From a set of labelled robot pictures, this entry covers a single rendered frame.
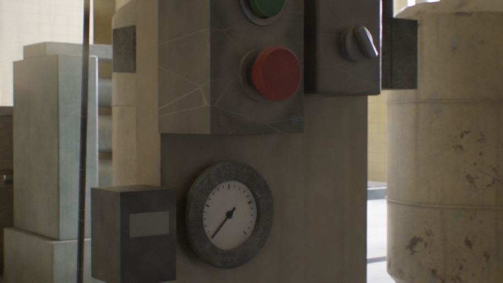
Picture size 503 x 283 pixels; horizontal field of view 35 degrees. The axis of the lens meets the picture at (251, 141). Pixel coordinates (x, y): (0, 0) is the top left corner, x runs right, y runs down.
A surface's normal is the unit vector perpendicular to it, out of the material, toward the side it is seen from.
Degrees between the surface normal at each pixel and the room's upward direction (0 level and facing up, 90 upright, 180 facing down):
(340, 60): 90
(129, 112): 90
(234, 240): 90
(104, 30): 90
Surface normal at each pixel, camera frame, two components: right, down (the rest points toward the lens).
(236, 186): 0.60, 0.02
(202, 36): -0.80, 0.02
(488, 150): -0.07, 0.03
